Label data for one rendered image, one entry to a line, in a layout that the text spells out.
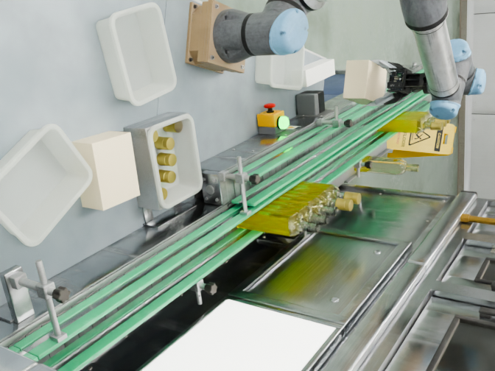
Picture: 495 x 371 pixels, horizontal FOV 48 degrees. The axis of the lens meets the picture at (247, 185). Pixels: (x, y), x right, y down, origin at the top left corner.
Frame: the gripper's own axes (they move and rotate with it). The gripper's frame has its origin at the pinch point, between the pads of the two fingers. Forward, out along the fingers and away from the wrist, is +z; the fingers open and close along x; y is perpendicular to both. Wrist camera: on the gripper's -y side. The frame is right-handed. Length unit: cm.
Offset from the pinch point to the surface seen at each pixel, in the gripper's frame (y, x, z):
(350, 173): -42, 30, 22
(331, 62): -28.8, -13.2, 29.5
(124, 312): 82, 66, 19
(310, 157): -0.1, 25.5, 19.2
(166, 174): 61, 34, 29
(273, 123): 11.7, 15.3, 28.1
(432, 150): -300, 6, 66
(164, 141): 63, 26, 29
